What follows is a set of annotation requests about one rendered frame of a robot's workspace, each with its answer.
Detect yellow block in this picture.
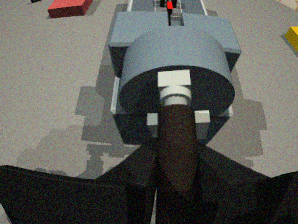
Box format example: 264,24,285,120
285,27,298,52

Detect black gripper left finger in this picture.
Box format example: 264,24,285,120
0,136,157,224

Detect red rectangular block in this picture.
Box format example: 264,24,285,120
48,0,93,19

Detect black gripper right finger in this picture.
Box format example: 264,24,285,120
197,141,298,224

